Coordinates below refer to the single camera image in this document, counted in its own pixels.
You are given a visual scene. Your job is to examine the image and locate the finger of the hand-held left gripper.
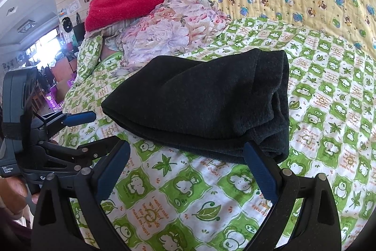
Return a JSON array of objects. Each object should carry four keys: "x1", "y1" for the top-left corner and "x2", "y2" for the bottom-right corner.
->
[
  {"x1": 35, "y1": 110, "x2": 97, "y2": 134},
  {"x1": 38, "y1": 136, "x2": 119, "y2": 172}
]

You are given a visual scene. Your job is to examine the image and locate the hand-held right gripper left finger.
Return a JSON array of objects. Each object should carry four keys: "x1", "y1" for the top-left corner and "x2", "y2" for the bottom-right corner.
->
[{"x1": 31, "y1": 139, "x2": 131, "y2": 251}]

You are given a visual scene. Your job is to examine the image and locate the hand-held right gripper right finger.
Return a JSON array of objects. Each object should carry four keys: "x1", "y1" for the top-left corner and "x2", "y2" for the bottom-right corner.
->
[{"x1": 232, "y1": 142, "x2": 351, "y2": 251}]

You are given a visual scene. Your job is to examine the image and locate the dark grey pants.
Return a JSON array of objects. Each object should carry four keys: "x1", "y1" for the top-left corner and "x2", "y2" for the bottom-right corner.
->
[{"x1": 101, "y1": 48, "x2": 290, "y2": 165}]

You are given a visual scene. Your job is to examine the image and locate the person's left hand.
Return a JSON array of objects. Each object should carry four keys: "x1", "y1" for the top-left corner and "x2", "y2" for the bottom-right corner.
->
[{"x1": 0, "y1": 178, "x2": 39, "y2": 219}]

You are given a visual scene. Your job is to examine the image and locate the purple box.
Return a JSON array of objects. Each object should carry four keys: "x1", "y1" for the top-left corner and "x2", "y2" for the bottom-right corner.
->
[{"x1": 43, "y1": 92, "x2": 66, "y2": 112}]

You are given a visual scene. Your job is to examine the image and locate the wooden cabinet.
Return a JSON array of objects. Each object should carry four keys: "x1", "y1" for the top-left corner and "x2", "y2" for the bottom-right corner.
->
[{"x1": 51, "y1": 58, "x2": 77, "y2": 85}]

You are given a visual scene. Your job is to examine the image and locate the green frog printed quilt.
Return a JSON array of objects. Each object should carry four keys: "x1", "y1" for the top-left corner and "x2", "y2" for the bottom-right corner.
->
[{"x1": 57, "y1": 16, "x2": 376, "y2": 251}]

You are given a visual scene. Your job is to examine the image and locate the square ceiling light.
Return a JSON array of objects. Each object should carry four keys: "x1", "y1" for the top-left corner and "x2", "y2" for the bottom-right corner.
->
[{"x1": 17, "y1": 19, "x2": 36, "y2": 33}]

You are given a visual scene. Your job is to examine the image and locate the black cap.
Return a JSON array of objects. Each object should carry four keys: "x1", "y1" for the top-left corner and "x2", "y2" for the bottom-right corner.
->
[{"x1": 61, "y1": 16, "x2": 73, "y2": 33}]

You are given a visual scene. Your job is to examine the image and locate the floral cloth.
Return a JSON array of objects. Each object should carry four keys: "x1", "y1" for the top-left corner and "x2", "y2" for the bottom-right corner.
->
[{"x1": 103, "y1": 0, "x2": 232, "y2": 72}]

